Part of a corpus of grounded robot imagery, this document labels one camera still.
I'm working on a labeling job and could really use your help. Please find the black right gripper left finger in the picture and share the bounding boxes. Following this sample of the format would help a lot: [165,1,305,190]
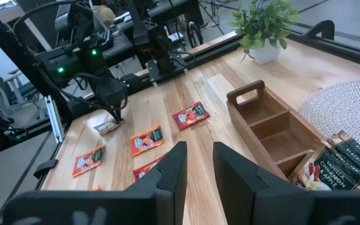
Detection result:
[125,141,188,225]

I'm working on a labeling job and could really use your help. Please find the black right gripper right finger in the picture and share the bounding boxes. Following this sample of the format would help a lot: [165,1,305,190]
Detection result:
[212,141,312,225]

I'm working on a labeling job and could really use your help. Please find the red strawberry tea packet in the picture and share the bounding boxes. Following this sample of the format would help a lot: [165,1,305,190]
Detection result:
[132,152,168,182]
[172,101,211,131]

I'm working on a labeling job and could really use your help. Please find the wooden tea box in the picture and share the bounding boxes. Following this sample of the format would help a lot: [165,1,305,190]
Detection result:
[226,79,360,191]

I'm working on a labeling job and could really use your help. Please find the grey office chair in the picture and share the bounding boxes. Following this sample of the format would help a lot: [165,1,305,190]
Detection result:
[0,64,40,116]

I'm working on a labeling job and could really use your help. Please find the green plant in white pot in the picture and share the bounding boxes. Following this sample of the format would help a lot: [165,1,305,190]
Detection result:
[229,0,301,66]

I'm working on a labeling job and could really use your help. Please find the grey woven round placemat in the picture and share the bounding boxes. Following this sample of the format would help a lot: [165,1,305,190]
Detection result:
[297,77,360,157]

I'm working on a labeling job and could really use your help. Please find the aluminium frame post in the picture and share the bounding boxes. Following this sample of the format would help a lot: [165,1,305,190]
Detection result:
[43,94,66,145]

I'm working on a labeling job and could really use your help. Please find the black curved bracket handle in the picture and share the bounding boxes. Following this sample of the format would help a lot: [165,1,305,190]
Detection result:
[32,158,59,180]
[301,19,336,41]

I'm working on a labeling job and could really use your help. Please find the black table edge rail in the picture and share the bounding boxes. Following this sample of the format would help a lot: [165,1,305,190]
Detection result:
[284,29,360,71]
[120,32,242,94]
[32,123,73,192]

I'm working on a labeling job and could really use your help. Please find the black frame strut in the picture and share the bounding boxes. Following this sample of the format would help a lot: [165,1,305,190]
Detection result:
[0,0,71,126]

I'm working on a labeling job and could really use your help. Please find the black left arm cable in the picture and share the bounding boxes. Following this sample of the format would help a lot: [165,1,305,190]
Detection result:
[12,0,128,112]

